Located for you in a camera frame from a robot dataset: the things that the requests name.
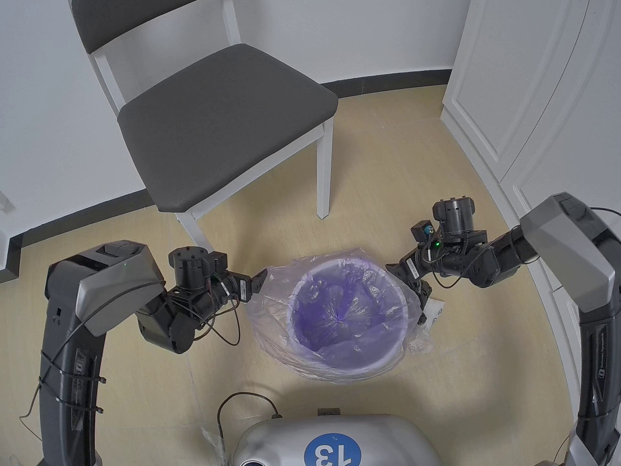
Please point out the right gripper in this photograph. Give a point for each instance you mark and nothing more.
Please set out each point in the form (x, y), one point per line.
(427, 262)

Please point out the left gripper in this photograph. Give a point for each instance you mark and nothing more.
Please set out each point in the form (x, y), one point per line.
(235, 287)

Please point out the purple plastic bag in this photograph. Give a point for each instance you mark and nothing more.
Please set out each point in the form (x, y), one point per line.
(339, 308)

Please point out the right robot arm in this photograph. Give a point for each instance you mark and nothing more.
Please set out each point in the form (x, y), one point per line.
(567, 250)

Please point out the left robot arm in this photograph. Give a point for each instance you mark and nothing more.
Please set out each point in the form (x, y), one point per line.
(111, 279)

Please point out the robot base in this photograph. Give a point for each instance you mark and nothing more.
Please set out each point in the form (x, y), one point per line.
(291, 440)

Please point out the white trash bin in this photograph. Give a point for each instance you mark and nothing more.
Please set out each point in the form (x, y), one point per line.
(349, 366)

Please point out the white printed wrapper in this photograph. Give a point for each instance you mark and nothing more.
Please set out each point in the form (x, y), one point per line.
(434, 313)

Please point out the grey and white chair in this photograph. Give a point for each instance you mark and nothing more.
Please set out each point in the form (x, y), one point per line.
(218, 109)

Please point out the white wardrobe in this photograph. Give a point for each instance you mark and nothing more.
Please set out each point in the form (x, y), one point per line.
(509, 66)

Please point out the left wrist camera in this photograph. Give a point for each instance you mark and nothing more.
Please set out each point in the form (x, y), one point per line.
(218, 262)

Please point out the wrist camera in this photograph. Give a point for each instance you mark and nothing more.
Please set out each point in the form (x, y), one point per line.
(218, 262)
(421, 232)

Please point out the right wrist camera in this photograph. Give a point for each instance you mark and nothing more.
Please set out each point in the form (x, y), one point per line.
(421, 232)

